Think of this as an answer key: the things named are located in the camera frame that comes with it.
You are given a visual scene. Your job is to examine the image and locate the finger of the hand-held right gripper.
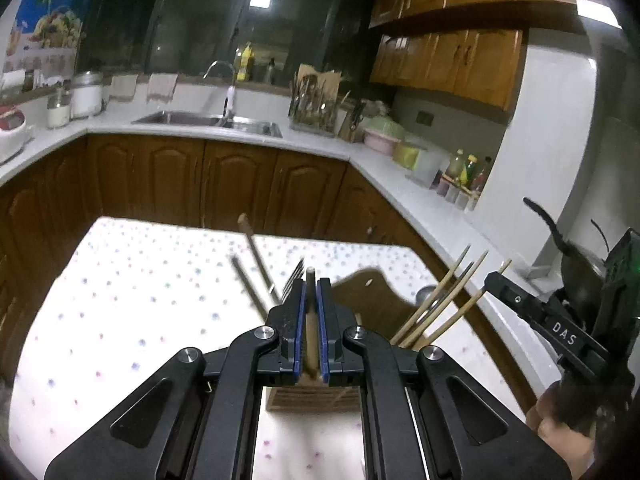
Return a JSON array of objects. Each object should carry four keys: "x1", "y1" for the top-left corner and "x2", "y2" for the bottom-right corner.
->
[{"x1": 483, "y1": 270, "x2": 609, "y2": 377}]

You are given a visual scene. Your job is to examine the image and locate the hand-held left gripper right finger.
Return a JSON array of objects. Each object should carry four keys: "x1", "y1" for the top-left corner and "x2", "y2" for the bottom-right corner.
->
[{"x1": 317, "y1": 277, "x2": 572, "y2": 480}]

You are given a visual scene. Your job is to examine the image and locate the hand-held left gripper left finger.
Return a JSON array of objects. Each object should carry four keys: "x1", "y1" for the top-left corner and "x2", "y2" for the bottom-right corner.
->
[{"x1": 44, "y1": 278, "x2": 307, "y2": 480}]

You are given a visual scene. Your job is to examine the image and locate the metal fork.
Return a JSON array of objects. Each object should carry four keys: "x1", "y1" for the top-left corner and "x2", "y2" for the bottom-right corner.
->
[{"x1": 280, "y1": 258, "x2": 306, "y2": 306}]

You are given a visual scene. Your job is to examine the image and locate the wooden utensil holder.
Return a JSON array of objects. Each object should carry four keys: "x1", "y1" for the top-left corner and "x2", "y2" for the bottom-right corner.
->
[{"x1": 263, "y1": 269, "x2": 445, "y2": 414}]

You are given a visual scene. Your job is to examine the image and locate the brown handled metal utensil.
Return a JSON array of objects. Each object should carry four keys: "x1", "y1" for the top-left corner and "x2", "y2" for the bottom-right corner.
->
[{"x1": 238, "y1": 213, "x2": 276, "y2": 304}]

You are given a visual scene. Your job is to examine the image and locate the person's right hand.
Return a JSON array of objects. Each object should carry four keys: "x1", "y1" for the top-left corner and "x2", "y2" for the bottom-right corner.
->
[{"x1": 525, "y1": 382, "x2": 597, "y2": 480}]

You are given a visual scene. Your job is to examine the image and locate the black wok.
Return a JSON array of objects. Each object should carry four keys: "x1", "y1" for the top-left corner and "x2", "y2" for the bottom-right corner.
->
[{"x1": 522, "y1": 196, "x2": 613, "y2": 311}]

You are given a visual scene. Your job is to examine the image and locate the white floral tablecloth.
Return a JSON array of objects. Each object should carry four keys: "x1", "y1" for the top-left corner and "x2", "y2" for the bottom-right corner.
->
[{"x1": 10, "y1": 216, "x2": 540, "y2": 480}]

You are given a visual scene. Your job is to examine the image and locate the row of small spice jars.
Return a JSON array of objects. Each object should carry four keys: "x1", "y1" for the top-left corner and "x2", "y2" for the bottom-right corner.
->
[{"x1": 436, "y1": 178, "x2": 482, "y2": 212}]

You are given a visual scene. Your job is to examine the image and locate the yellow green condiment bottle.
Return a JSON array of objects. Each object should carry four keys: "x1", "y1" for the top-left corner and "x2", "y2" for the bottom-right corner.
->
[{"x1": 460, "y1": 154, "x2": 479, "y2": 189}]

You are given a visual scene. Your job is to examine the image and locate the white kitchen countertop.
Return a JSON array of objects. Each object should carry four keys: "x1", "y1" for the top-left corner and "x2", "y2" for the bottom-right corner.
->
[{"x1": 0, "y1": 91, "x2": 571, "y2": 386}]

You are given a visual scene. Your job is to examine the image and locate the amber condiment bottle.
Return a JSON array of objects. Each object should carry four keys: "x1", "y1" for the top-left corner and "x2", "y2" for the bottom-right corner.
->
[{"x1": 446, "y1": 149, "x2": 466, "y2": 186}]

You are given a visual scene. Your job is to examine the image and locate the yellow green container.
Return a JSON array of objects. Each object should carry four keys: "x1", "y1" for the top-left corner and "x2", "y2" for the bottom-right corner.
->
[{"x1": 392, "y1": 142, "x2": 426, "y2": 171}]

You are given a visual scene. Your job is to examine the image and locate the clear plastic container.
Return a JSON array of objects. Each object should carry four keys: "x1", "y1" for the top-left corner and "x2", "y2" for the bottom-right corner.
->
[{"x1": 412, "y1": 150, "x2": 451, "y2": 186}]

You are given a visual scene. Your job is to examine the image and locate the brown lower kitchen cabinets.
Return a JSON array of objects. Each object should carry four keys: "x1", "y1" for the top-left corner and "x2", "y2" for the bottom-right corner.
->
[{"x1": 0, "y1": 134, "x2": 541, "y2": 413}]

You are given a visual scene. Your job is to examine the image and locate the brown kitchen cabinets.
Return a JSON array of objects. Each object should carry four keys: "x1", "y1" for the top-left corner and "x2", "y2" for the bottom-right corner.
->
[
  {"x1": 367, "y1": 0, "x2": 596, "y2": 112},
  {"x1": 0, "y1": 134, "x2": 541, "y2": 413}
]

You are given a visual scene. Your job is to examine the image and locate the knife block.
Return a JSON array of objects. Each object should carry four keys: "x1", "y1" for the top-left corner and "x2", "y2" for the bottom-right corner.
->
[{"x1": 339, "y1": 100, "x2": 369, "y2": 144}]

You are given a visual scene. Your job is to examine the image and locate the light green lid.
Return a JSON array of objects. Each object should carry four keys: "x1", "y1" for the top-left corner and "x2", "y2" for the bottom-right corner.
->
[{"x1": 367, "y1": 115, "x2": 406, "y2": 138}]

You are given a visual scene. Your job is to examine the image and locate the countertop cutlery drying rack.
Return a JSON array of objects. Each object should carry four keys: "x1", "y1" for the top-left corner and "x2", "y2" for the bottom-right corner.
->
[{"x1": 289, "y1": 74, "x2": 352, "y2": 137}]

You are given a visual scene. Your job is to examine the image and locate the steel kitchen sink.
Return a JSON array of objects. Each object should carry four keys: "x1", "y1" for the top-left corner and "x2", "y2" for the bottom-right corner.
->
[{"x1": 132, "y1": 110, "x2": 284, "y2": 139}]

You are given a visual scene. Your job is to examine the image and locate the chrome faucet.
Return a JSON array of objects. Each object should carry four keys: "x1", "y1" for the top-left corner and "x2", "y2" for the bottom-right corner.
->
[{"x1": 202, "y1": 60, "x2": 239, "y2": 122}]

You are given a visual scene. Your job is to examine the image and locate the wooden cutting board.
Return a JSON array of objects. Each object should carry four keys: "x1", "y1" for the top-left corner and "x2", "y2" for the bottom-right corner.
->
[{"x1": 298, "y1": 64, "x2": 343, "y2": 107}]

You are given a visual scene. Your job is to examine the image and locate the pink hanging cloth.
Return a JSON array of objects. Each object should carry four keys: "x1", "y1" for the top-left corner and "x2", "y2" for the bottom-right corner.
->
[{"x1": 146, "y1": 73, "x2": 180, "y2": 104}]

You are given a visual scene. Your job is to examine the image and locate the brown upper kitchen cabinets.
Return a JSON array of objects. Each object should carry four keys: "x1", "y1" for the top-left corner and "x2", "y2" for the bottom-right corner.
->
[{"x1": 367, "y1": 0, "x2": 596, "y2": 112}]

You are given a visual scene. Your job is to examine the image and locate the beige hanging cloth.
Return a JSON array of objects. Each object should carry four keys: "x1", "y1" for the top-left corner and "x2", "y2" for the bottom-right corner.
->
[{"x1": 109, "y1": 74, "x2": 140, "y2": 101}]

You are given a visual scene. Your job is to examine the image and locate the white storage jars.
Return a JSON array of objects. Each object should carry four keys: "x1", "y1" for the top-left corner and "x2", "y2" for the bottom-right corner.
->
[{"x1": 70, "y1": 71, "x2": 106, "y2": 121}]

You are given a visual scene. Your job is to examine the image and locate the rectangular ceiling light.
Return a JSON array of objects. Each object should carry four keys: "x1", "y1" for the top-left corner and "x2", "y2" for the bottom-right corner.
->
[{"x1": 576, "y1": 0, "x2": 624, "y2": 26}]

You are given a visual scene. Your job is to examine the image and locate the dark kitchen window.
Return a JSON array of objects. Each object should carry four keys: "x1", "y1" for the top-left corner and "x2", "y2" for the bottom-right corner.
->
[{"x1": 77, "y1": 0, "x2": 384, "y2": 87}]

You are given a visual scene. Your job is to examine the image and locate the small glass jar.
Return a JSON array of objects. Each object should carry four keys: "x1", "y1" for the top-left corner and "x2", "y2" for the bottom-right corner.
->
[{"x1": 46, "y1": 87, "x2": 72, "y2": 130}]

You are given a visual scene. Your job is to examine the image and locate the white red rice cooker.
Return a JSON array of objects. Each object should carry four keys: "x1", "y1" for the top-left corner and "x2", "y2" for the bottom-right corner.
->
[{"x1": 0, "y1": 105, "x2": 35, "y2": 165}]

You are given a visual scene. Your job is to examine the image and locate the white paper roll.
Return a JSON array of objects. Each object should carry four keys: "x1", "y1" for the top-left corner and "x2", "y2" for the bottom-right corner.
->
[{"x1": 0, "y1": 70, "x2": 26, "y2": 94}]

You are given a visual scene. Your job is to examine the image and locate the colourful wall poster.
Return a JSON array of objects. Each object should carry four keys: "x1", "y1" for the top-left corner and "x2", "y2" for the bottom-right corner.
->
[{"x1": 0, "y1": 0, "x2": 97, "y2": 74}]

